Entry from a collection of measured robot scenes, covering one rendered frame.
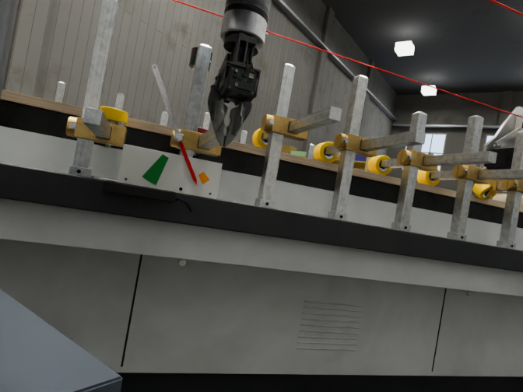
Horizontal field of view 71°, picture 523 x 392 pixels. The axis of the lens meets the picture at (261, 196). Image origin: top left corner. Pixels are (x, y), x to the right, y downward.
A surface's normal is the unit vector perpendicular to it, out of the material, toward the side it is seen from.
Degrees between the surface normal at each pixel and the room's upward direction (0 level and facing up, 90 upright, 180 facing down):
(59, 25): 90
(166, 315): 90
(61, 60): 90
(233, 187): 90
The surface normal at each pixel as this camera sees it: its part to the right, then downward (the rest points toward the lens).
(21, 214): 0.32, 0.04
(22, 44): 0.80, 0.13
